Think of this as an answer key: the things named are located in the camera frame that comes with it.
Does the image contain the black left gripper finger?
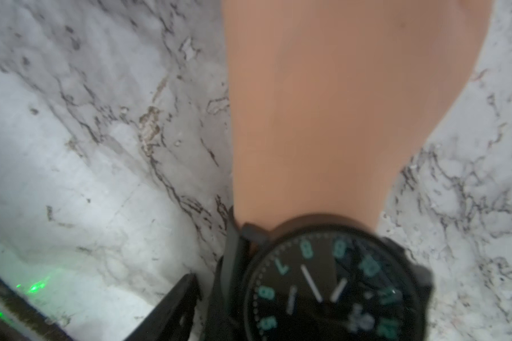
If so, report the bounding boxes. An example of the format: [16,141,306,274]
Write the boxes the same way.
[125,274,201,341]

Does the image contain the black wrist watch green numerals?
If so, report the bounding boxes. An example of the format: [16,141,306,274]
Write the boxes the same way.
[201,215,434,340]

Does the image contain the mannequin hand with long nails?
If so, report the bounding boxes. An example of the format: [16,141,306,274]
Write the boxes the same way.
[222,1,494,232]

